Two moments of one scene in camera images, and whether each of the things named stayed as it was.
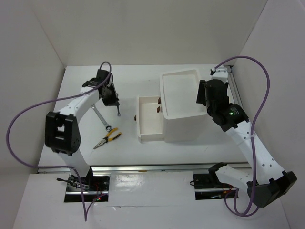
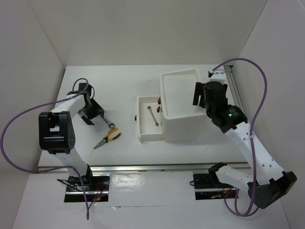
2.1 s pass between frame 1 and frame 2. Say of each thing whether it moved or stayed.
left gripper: moved
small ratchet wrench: moved
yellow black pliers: stayed
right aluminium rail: stayed
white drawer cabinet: stayed
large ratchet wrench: moved
